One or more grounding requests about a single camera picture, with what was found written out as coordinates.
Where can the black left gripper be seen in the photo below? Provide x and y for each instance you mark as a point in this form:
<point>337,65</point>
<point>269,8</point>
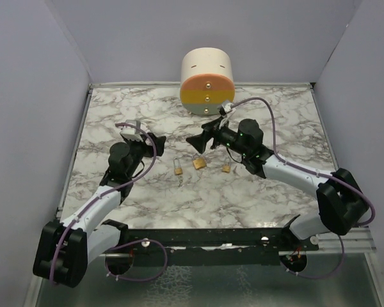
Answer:
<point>159,142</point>

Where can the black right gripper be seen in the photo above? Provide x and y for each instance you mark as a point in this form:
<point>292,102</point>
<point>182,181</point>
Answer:
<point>212,130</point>

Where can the medium brass padlock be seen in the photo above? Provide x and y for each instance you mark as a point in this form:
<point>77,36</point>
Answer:
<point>199,161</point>

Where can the small brass padlock long shackle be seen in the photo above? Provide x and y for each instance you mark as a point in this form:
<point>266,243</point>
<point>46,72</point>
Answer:
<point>177,167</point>

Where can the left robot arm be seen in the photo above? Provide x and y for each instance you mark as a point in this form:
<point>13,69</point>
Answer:
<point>67,247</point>

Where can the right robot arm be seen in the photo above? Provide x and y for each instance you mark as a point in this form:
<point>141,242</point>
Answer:
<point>339,199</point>

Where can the round three-drawer storage box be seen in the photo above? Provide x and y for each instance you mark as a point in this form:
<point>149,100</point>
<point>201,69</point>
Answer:
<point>206,80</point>

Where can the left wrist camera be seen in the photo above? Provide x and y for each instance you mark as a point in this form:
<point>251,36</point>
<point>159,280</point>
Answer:
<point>129,130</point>

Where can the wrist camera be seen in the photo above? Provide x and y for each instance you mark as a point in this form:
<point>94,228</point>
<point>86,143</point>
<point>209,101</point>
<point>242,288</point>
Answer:
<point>129,130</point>
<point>226,110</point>

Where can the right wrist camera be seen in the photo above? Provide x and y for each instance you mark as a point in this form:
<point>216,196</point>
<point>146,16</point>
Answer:
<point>226,110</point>

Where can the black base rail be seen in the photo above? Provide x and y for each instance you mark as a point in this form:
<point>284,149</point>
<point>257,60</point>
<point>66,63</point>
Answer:
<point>201,247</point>

